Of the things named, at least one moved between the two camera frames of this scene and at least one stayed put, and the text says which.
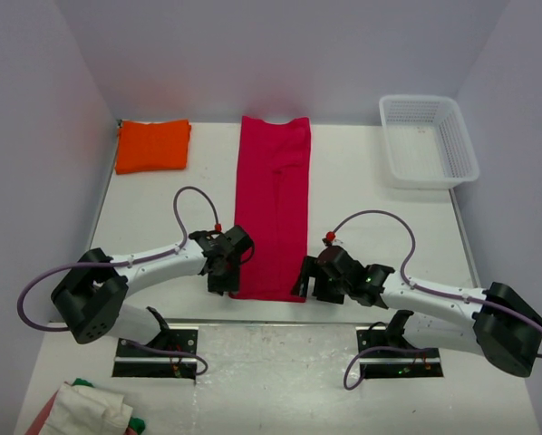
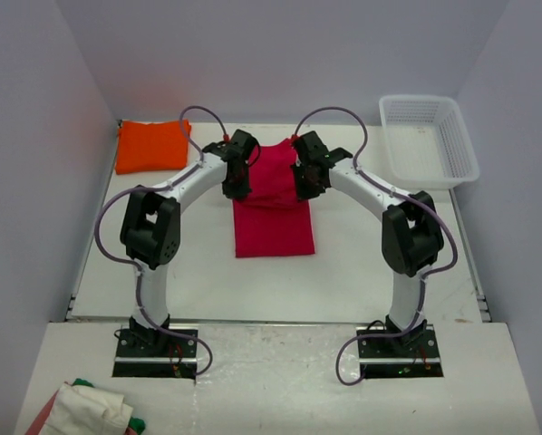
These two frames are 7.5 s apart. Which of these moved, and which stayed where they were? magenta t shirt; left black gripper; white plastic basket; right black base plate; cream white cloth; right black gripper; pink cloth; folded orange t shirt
Moved: right black gripper; left black gripper; magenta t shirt
Stayed: right black base plate; pink cloth; folded orange t shirt; white plastic basket; cream white cloth
